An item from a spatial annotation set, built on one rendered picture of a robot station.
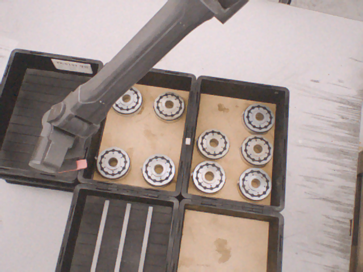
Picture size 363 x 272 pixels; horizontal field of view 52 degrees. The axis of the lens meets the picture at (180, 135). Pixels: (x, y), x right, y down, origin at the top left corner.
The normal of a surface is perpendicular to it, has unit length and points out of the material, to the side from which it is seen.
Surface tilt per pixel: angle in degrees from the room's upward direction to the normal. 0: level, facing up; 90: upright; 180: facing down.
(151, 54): 68
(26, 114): 0
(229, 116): 0
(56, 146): 41
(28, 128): 0
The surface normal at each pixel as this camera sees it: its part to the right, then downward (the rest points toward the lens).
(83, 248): 0.04, -0.33
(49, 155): 0.66, -0.06
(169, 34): 0.13, 0.75
